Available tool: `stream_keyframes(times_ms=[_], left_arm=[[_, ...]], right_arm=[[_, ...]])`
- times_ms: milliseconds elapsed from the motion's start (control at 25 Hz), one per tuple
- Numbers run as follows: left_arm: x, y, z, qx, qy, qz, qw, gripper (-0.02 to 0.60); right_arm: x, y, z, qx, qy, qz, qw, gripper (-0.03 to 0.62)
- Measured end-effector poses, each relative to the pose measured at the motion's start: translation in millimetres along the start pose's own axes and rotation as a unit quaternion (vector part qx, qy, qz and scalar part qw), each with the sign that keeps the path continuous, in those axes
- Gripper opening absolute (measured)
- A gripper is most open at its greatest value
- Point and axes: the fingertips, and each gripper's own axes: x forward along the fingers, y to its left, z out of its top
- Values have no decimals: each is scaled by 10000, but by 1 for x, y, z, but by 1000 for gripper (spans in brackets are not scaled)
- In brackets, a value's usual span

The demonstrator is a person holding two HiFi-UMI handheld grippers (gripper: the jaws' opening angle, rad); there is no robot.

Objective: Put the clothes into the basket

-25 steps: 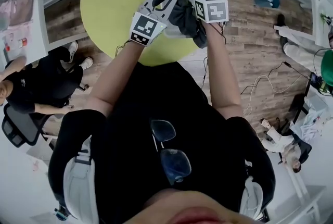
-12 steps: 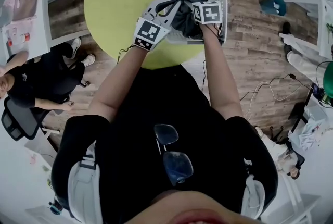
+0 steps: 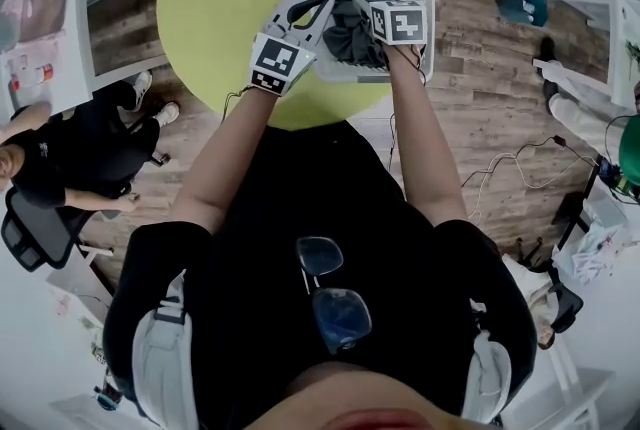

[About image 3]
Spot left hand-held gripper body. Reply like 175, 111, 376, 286
249, 0, 336, 98

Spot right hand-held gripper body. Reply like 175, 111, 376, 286
351, 0, 428, 47

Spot person's left forearm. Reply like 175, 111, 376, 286
171, 85, 282, 232

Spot person's right forearm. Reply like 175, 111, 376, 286
386, 42, 470, 225

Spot round green table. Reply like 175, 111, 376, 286
155, 0, 401, 131

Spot teal cap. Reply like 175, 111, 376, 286
496, 0, 549, 27

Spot person's black shirt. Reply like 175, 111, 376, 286
102, 120, 539, 430

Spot white shelf unit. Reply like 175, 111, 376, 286
0, 0, 97, 115

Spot black-framed glasses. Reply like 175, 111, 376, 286
295, 236, 374, 355

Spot green helmet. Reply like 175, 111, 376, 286
617, 115, 640, 180

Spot black mesh office chair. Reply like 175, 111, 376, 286
0, 186, 99, 274

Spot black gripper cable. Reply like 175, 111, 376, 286
407, 42, 430, 87
219, 84, 257, 122

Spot white floor cable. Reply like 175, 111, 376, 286
469, 148, 601, 225

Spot white shoulder strap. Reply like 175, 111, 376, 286
131, 270, 195, 430
460, 299, 514, 425

